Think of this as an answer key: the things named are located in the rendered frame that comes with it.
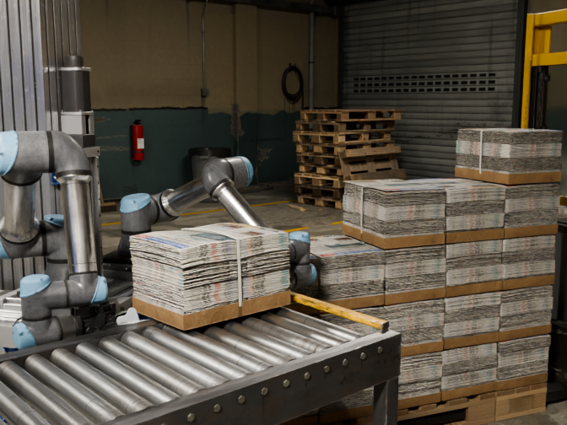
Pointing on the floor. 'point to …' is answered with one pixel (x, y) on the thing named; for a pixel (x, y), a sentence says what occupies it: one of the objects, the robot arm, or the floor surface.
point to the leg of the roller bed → (386, 402)
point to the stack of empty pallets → (344, 123)
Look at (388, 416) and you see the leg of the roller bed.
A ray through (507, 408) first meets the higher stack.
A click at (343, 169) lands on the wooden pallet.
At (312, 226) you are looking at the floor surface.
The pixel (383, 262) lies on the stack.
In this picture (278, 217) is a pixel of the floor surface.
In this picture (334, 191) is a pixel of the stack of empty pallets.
